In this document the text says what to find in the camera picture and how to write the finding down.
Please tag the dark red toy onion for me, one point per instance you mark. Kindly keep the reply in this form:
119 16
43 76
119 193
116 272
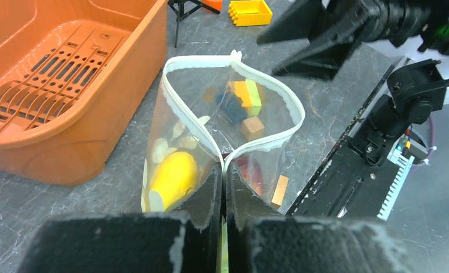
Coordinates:
251 172

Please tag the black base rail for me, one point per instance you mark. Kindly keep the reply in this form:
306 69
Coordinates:
364 173

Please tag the small tan wooden cube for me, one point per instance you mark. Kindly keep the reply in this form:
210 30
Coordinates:
252 128

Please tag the yellow window toy brick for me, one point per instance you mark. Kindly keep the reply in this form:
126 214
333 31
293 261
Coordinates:
249 13

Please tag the yellow green brown brick stack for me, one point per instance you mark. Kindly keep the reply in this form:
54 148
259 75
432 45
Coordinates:
247 92

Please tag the orange plastic basket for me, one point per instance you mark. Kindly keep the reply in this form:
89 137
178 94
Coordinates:
72 74

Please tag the blue toy brick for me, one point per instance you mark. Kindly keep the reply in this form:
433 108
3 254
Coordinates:
232 107

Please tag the orange semicircle toy slice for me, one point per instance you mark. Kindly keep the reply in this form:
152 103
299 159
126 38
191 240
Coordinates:
216 4

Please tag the tan wooden block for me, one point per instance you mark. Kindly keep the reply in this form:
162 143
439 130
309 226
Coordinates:
279 193

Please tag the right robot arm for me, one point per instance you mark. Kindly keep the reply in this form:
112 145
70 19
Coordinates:
435 36

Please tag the black microphone tripod stand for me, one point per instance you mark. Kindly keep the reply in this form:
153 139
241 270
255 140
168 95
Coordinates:
177 6

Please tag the yellow toy mango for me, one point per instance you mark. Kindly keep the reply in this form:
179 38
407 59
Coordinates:
174 178

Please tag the polka dot zip top bag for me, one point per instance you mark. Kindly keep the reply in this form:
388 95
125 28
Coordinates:
186 118

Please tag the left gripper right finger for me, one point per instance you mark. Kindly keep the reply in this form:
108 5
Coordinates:
262 240

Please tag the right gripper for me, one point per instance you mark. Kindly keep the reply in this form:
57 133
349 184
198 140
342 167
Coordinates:
335 31

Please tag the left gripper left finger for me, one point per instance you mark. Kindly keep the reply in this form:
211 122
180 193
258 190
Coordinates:
185 239

